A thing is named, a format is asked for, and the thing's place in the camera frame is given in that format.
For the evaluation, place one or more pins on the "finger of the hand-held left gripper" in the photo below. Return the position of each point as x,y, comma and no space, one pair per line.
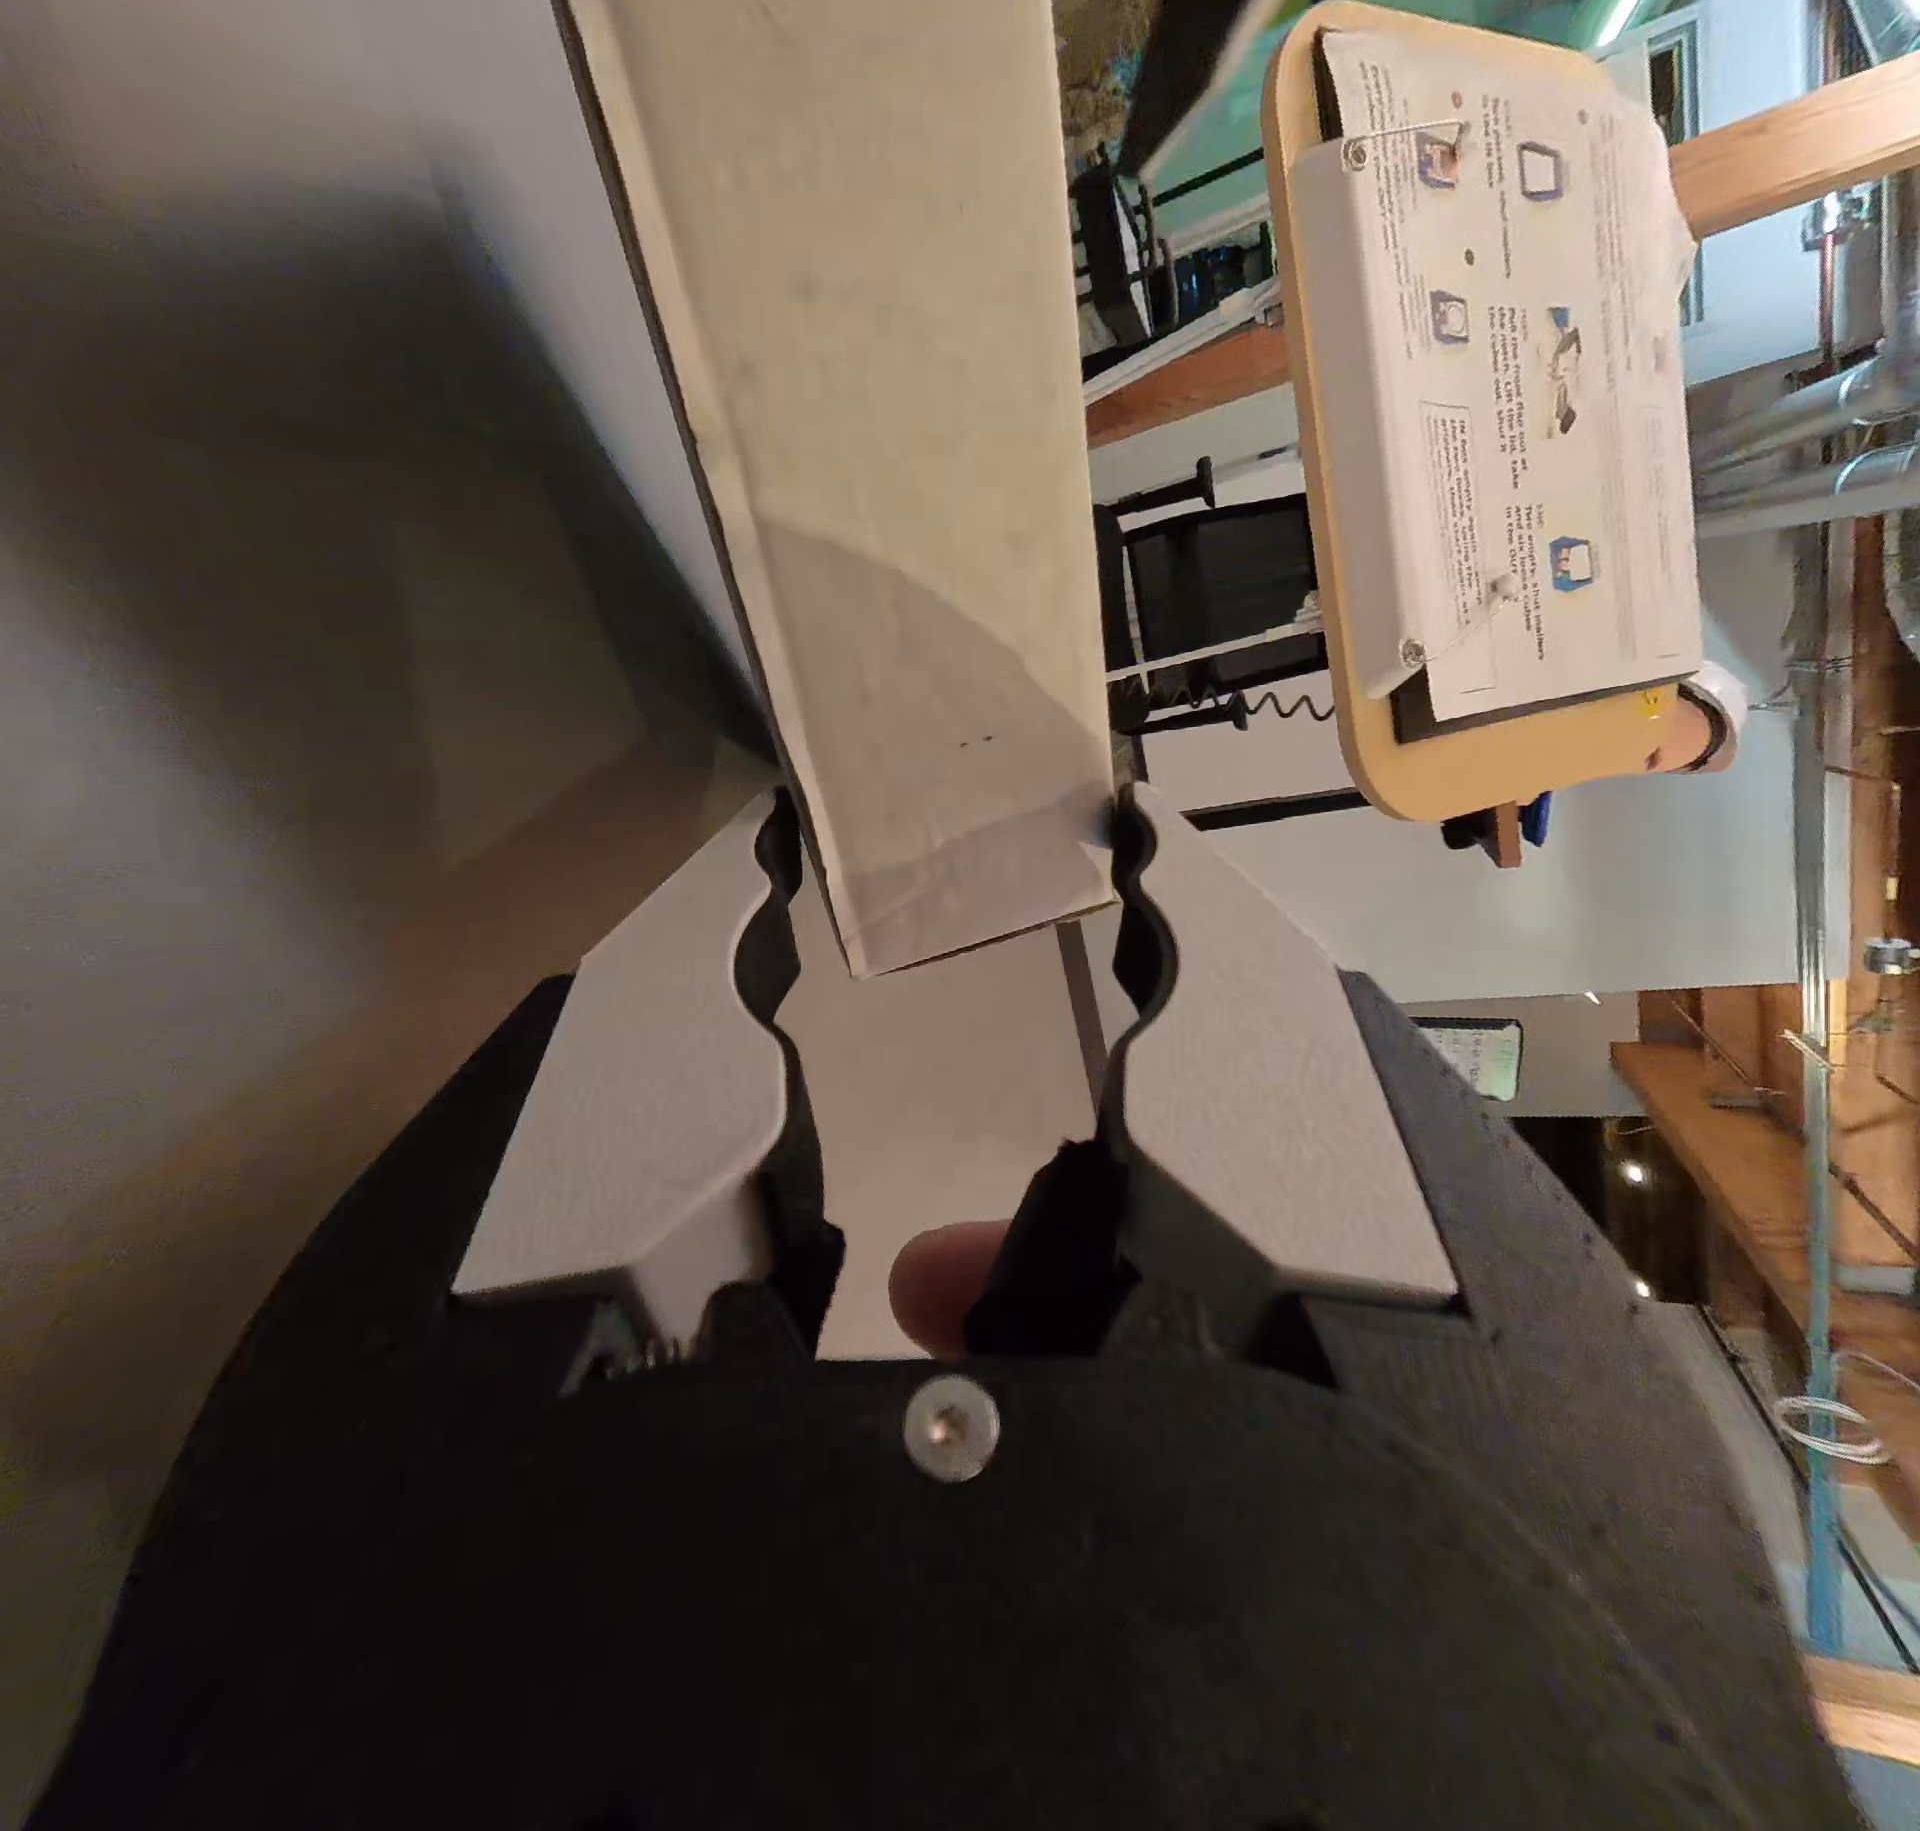
1215,31

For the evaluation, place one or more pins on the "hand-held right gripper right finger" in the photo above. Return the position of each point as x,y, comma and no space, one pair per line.
1276,1126

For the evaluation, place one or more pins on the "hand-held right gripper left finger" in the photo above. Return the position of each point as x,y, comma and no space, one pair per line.
630,1126

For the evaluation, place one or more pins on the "white cardboard box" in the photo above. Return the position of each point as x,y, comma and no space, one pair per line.
856,437

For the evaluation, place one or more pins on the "person's right hand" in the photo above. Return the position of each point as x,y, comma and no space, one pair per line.
945,1286

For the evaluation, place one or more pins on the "printed instruction sheet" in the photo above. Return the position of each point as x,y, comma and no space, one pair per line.
1561,360

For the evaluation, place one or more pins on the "black office chair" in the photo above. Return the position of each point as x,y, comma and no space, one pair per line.
1215,586

